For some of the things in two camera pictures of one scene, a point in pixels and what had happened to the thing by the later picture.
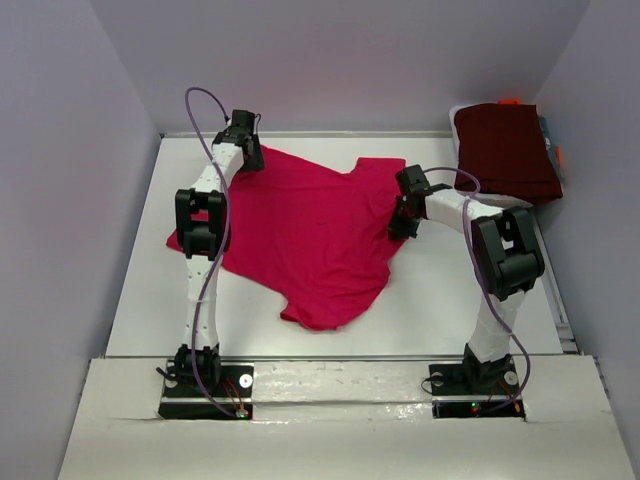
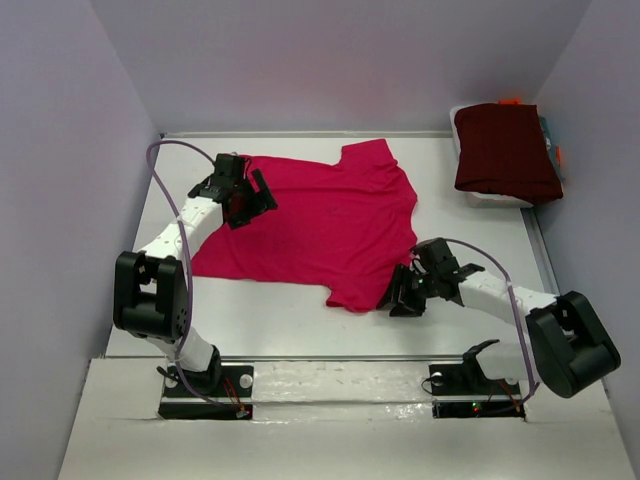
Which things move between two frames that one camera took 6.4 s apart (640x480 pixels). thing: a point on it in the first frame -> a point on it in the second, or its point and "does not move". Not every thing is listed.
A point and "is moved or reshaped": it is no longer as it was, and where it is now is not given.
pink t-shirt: x=322 y=238 is moved or reshaped
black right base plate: x=470 y=391 does not move
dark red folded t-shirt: x=504 y=146 does not move
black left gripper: x=255 y=161 -> x=238 y=220
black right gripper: x=398 y=231 -> x=408 y=305
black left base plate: x=207 y=390 does not move
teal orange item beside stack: x=554 y=150 does not move
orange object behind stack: x=509 y=101 does not move
